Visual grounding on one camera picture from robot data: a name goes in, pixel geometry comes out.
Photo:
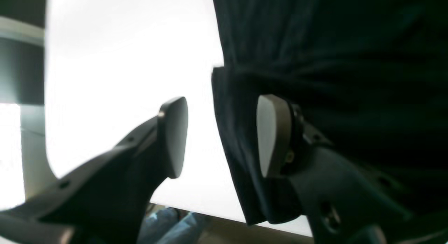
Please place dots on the person's blue jeans leg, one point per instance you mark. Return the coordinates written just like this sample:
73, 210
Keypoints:
172, 226

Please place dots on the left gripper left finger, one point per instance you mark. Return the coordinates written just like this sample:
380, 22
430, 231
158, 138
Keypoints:
104, 200

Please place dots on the black T-shirt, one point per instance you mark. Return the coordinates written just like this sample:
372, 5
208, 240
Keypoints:
370, 74

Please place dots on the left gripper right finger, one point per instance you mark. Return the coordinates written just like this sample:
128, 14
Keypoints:
345, 201

